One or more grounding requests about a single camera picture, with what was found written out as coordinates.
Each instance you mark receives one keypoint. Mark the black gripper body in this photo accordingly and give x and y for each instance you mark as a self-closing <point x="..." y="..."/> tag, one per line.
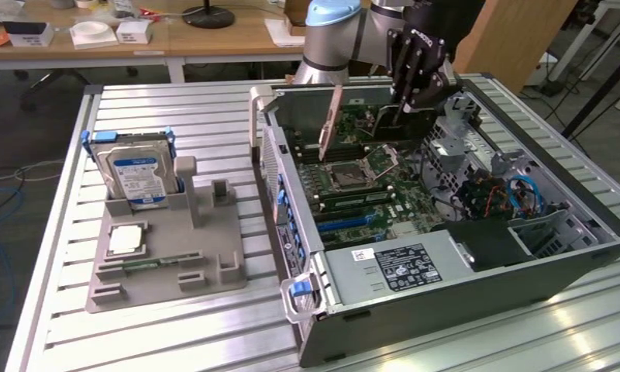
<point x="438" y="23"/>

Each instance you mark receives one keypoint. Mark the Nvidia graphics card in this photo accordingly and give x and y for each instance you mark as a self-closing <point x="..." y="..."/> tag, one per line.
<point x="356" y="120"/>

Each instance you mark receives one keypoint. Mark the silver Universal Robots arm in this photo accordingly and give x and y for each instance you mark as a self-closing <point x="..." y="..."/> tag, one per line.
<point x="330" y="50"/>

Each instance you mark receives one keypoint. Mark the wooden cabinet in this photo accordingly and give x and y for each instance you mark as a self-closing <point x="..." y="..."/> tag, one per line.
<point x="521" y="38"/>

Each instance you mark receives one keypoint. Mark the perforated metal disk bay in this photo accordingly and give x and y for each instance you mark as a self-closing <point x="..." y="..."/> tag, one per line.
<point x="449" y="155"/>

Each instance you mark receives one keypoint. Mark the white box on floor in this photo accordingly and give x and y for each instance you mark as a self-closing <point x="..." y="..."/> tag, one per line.
<point x="544" y="69"/>

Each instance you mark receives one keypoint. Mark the metal socket cover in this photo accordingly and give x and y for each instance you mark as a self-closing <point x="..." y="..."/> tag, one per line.
<point x="381" y="160"/>

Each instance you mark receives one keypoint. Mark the white paper stack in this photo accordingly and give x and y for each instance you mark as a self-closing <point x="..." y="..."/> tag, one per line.
<point x="281" y="33"/>

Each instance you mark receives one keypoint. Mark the brown cardboard box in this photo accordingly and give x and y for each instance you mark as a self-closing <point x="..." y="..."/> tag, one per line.
<point x="294" y="11"/>

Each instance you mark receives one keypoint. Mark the dark RAM slot bank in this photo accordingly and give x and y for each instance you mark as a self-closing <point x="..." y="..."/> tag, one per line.
<point x="304" y="149"/>

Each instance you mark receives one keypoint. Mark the CPU socket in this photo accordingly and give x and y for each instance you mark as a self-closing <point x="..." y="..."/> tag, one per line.
<point x="348" y="176"/>

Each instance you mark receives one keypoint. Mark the black stand leg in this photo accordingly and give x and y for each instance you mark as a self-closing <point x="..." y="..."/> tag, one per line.
<point x="598" y="91"/>

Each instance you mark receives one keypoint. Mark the installed RAM stick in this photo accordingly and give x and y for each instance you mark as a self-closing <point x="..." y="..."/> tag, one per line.
<point x="350" y="201"/>

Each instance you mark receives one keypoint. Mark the wooden desk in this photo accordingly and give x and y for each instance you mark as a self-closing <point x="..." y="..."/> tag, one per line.
<point x="212" y="42"/>

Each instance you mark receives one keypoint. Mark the blue expansion slot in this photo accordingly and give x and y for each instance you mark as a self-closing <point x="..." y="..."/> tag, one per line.
<point x="340" y="224"/>

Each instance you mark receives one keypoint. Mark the black lamp base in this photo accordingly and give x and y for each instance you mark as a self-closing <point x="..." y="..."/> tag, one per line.
<point x="209" y="17"/>

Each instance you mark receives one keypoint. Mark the black plastic shroud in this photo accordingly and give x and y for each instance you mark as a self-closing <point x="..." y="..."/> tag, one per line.
<point x="485" y="244"/>

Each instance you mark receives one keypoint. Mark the blue card retention latch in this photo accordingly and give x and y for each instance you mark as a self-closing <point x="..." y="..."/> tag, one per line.
<point x="289" y="217"/>

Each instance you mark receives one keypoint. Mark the white desk label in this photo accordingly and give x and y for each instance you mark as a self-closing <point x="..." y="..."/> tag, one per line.
<point x="147" y="52"/>

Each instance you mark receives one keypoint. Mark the small red item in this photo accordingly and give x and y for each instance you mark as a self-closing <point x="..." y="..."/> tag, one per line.
<point x="147" y="13"/>

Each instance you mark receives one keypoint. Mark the grey power supply unit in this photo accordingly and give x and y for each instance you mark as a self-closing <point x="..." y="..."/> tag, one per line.
<point x="350" y="279"/>

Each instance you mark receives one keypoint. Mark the white labelled box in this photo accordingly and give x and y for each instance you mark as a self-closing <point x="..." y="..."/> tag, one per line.
<point x="133" y="33"/>

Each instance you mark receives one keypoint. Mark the open black PC case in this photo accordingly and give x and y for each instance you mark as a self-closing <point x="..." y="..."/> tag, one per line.
<point x="444" y="302"/>

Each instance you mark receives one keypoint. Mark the grey foil packet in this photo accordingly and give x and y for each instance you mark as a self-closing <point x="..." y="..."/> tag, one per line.
<point x="122" y="7"/>

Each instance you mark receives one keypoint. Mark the blue release latch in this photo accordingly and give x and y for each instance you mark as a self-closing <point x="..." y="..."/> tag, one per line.
<point x="298" y="289"/>

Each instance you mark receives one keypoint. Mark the hard disk with blue carrier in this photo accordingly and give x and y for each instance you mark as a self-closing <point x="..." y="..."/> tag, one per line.
<point x="133" y="174"/>

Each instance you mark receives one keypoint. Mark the white tray with round hollow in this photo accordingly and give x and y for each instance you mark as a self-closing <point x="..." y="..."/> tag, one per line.
<point x="91" y="35"/>

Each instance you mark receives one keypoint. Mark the grey cup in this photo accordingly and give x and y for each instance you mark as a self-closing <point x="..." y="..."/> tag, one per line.
<point x="61" y="3"/>

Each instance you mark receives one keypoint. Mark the black chair base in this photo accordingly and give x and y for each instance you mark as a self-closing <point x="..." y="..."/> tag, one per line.
<point x="46" y="83"/>

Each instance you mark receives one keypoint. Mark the silver CPU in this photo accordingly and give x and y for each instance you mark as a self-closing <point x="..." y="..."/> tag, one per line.
<point x="123" y="240"/>

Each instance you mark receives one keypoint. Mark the green RAM stick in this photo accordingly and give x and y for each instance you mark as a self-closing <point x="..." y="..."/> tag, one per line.
<point x="143" y="263"/>

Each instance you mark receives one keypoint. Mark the grey printed parts rack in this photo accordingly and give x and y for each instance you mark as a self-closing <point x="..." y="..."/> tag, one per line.
<point x="154" y="279"/>

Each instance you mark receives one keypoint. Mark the white box with black top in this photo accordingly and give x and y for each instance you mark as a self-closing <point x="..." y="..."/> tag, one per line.
<point x="27" y="35"/>

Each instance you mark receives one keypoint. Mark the orange flat packet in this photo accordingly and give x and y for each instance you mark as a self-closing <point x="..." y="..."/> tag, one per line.
<point x="0" y="38"/>

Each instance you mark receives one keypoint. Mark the clear plastic bag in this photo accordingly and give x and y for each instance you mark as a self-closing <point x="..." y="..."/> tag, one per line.
<point x="0" y="11"/>

